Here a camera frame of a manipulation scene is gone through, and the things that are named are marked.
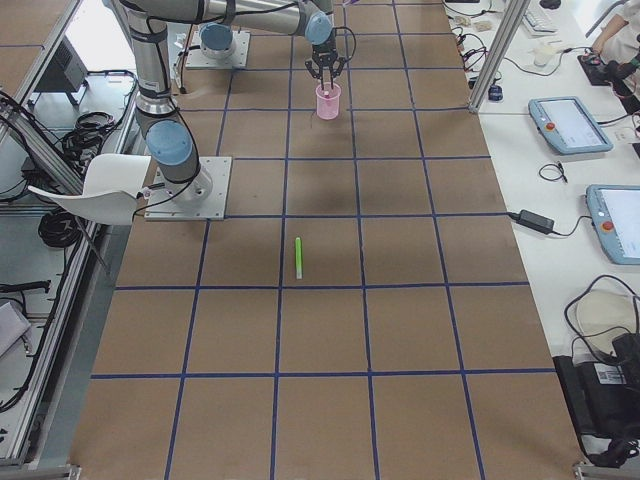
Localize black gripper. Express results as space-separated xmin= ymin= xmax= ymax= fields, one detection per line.
xmin=305 ymin=42 xmax=346 ymax=84

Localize pink marker pen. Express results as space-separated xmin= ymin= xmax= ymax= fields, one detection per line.
xmin=322 ymin=79 xmax=332 ymax=98

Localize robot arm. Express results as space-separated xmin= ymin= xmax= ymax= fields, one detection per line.
xmin=120 ymin=1 xmax=350 ymax=199

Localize pink mesh cup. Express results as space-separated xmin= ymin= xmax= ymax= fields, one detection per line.
xmin=315 ymin=83 xmax=342 ymax=120

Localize green marker pen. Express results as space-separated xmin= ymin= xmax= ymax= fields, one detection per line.
xmin=294 ymin=237 xmax=303 ymax=280

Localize white chair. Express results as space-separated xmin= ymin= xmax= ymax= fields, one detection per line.
xmin=28 ymin=153 xmax=151 ymax=226

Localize upper blue teach pendant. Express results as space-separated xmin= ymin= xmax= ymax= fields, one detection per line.
xmin=528 ymin=96 xmax=613 ymax=155

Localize blue teach pendant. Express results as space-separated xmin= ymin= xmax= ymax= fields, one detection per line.
xmin=586 ymin=184 xmax=639 ymax=265
xmin=528 ymin=96 xmax=613 ymax=155

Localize black power brick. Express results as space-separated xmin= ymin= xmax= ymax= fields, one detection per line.
xmin=507 ymin=209 xmax=554 ymax=235

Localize person in white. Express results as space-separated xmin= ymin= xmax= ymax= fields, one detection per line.
xmin=592 ymin=0 xmax=639 ymax=63

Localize lower blue teach pendant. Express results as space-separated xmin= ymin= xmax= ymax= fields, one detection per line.
xmin=586 ymin=184 xmax=639 ymax=265

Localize black case with label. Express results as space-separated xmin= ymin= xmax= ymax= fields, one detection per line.
xmin=553 ymin=332 xmax=639 ymax=468

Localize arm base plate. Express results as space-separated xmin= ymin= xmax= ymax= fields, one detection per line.
xmin=144 ymin=156 xmax=232 ymax=221
xmin=186 ymin=30 xmax=250 ymax=70

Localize aluminium frame column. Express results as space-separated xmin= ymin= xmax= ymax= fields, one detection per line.
xmin=468 ymin=0 xmax=530 ymax=114

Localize coiled black cables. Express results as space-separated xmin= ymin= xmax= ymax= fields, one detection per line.
xmin=59 ymin=110 xmax=126 ymax=161

